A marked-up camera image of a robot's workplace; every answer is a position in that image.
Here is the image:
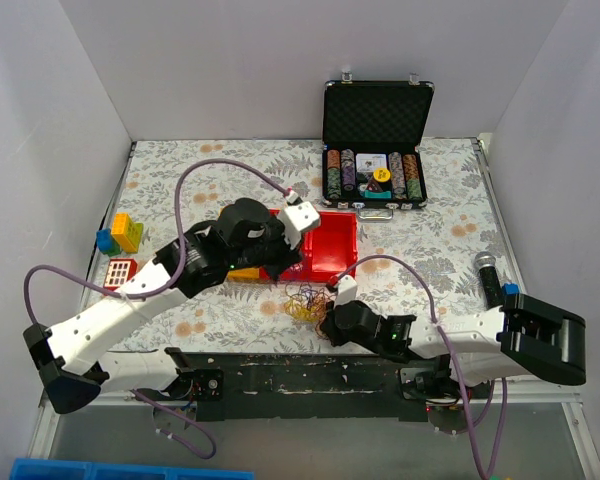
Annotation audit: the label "blue tray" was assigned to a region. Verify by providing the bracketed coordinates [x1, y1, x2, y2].
[9, 458, 255, 480]

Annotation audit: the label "small blue block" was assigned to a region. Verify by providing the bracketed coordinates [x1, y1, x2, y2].
[502, 283, 520, 296]

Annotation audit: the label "yellow plastic bin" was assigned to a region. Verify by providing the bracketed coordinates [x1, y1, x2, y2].
[227, 267, 260, 282]

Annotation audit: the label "yellow dealer button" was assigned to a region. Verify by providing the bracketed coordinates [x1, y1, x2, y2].
[373, 167, 391, 183]

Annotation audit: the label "purple thin cable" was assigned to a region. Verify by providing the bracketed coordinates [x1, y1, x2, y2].
[279, 264, 331, 309]

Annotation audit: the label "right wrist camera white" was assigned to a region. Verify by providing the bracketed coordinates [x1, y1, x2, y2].
[326, 274, 358, 306]

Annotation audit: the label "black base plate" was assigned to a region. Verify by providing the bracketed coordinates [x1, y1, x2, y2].
[134, 352, 496, 424]

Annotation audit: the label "yellow green toy bricks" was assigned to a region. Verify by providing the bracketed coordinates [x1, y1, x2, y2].
[111, 213, 144, 254]

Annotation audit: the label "red double plastic bin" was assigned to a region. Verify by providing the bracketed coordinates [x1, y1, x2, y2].
[278, 212, 358, 283]

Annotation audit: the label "red white grid toy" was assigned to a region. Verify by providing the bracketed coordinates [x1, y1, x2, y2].
[103, 258, 138, 291]

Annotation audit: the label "yellow thin cable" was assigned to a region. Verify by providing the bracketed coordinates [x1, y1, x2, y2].
[283, 294, 321, 324]

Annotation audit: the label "black poker chip case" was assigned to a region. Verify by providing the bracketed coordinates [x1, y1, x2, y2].
[321, 72, 435, 220]

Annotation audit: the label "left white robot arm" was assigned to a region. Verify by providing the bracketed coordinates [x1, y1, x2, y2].
[23, 198, 320, 414]

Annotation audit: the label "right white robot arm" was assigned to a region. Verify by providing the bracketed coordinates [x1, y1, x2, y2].
[319, 294, 586, 398]

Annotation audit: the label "black microphone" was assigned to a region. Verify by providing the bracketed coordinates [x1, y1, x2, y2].
[474, 251, 504, 310]

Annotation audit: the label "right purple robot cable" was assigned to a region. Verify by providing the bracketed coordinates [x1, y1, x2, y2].
[334, 254, 509, 480]

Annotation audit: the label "blue toy brick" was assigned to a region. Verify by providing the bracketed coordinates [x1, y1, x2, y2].
[96, 229, 121, 257]

